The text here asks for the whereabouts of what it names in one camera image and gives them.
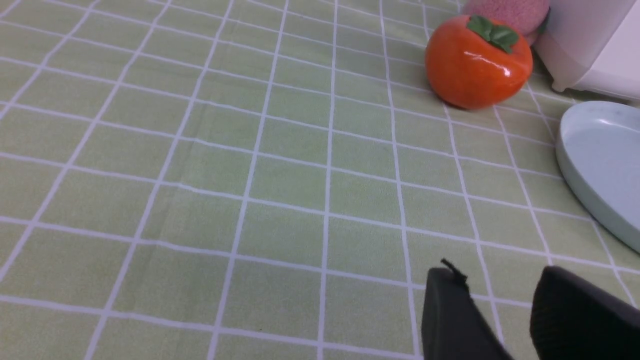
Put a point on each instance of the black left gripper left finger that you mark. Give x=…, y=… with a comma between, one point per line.
x=453, y=328

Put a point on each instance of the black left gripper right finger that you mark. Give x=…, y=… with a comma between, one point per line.
x=573, y=319

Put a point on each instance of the white toaster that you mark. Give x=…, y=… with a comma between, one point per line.
x=593, y=45

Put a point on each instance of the light blue plate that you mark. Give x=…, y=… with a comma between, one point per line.
x=598, y=153

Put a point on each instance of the orange persimmon toy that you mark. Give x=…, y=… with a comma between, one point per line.
x=473, y=62

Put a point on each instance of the pink peach toy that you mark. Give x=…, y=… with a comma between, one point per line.
x=528, y=17

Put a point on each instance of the green checkered tablecloth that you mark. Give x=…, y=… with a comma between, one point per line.
x=266, y=180

